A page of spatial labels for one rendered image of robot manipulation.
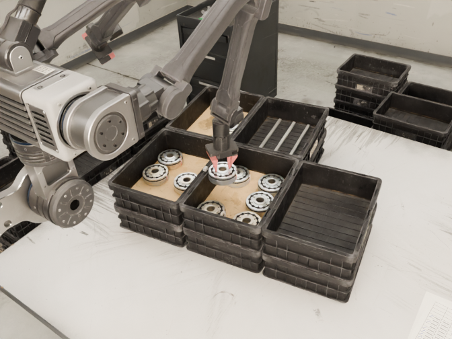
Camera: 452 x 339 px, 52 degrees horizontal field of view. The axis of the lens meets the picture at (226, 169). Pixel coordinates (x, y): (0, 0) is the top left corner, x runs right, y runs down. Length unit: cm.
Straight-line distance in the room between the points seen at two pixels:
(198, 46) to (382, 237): 103
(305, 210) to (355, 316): 39
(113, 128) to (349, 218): 96
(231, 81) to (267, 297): 71
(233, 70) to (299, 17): 382
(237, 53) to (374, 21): 357
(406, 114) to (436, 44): 187
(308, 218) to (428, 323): 49
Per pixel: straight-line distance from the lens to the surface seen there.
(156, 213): 167
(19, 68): 114
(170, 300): 159
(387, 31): 485
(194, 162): 190
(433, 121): 293
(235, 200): 171
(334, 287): 154
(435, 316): 163
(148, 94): 106
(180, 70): 113
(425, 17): 471
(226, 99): 144
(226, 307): 156
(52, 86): 105
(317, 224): 163
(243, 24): 132
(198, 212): 153
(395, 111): 297
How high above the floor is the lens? 197
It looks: 38 degrees down
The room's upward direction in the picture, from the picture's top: 4 degrees counter-clockwise
